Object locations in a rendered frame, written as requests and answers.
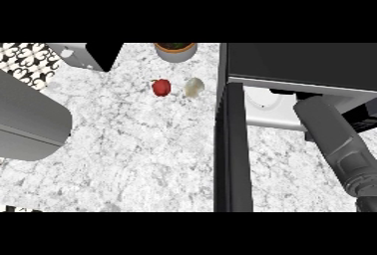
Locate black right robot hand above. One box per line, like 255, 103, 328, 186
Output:
354, 194, 377, 213

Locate dark grey microwave door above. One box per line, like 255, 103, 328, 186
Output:
212, 82, 255, 213

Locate white microwave turntable plate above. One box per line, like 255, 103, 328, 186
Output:
243, 87, 299, 122

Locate dark grey microwave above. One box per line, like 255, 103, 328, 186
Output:
218, 42, 377, 143

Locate white milk carton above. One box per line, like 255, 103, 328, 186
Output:
184, 77, 206, 100

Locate red bell pepper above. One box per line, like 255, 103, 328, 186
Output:
151, 78, 175, 98

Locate grey plant pot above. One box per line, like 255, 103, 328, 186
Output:
153, 42, 198, 64

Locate grey and black appliance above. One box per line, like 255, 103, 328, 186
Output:
46, 42, 126, 73

